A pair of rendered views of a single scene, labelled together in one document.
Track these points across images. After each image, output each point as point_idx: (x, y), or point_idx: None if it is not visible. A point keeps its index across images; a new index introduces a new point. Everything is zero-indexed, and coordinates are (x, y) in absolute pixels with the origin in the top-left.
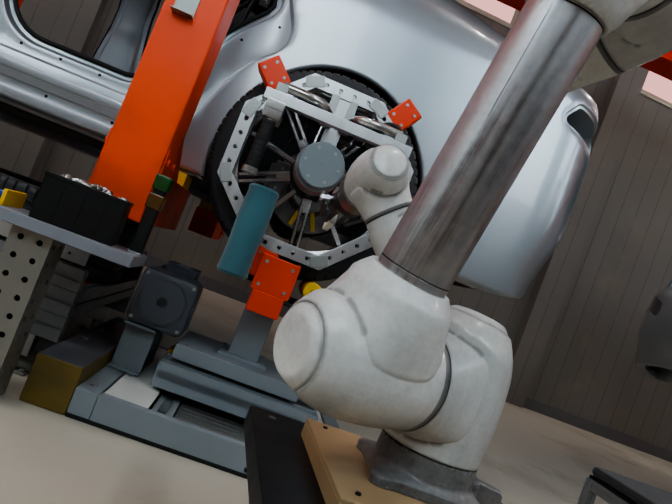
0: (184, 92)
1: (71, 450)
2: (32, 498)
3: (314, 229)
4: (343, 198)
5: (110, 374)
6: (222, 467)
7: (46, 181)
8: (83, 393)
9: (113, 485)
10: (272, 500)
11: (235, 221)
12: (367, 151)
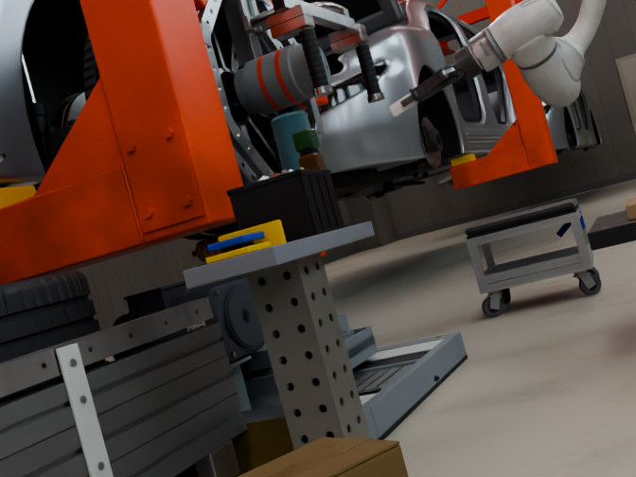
0: (200, 34)
1: (467, 428)
2: (597, 407)
3: None
4: (495, 58)
5: None
6: (430, 391)
7: (304, 183)
8: (365, 416)
9: (527, 402)
10: None
11: (298, 163)
12: (538, 4)
